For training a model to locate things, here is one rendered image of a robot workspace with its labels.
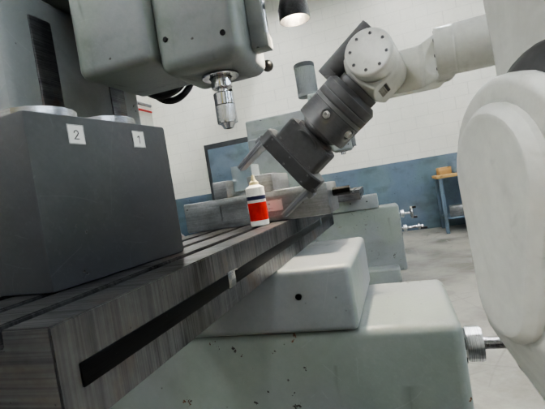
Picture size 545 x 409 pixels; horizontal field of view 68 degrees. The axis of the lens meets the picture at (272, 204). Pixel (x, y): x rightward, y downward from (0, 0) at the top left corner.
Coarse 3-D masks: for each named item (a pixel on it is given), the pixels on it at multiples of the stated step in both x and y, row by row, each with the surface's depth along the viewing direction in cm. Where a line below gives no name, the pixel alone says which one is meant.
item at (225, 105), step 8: (224, 96) 92; (232, 96) 93; (216, 104) 93; (224, 104) 92; (232, 104) 93; (216, 112) 94; (224, 112) 92; (232, 112) 92; (224, 120) 92; (232, 120) 92
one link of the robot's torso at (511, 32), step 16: (496, 0) 28; (512, 0) 27; (528, 0) 25; (544, 0) 24; (496, 16) 28; (512, 16) 27; (528, 16) 25; (544, 16) 24; (496, 32) 29; (512, 32) 27; (528, 32) 26; (544, 32) 24; (496, 48) 29; (512, 48) 27; (528, 48) 26; (544, 48) 22; (496, 64) 29; (512, 64) 28; (528, 64) 23; (544, 64) 22
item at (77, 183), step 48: (0, 144) 42; (48, 144) 42; (96, 144) 48; (144, 144) 56; (0, 192) 43; (48, 192) 42; (96, 192) 47; (144, 192) 55; (0, 240) 43; (48, 240) 41; (96, 240) 46; (144, 240) 53; (0, 288) 44; (48, 288) 41
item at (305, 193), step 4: (304, 192) 63; (308, 192) 63; (300, 196) 64; (304, 196) 64; (308, 196) 64; (312, 196) 65; (296, 200) 64; (300, 200) 64; (292, 204) 64; (296, 204) 64; (288, 208) 65; (292, 208) 65; (284, 212) 65; (288, 212) 65; (284, 216) 66
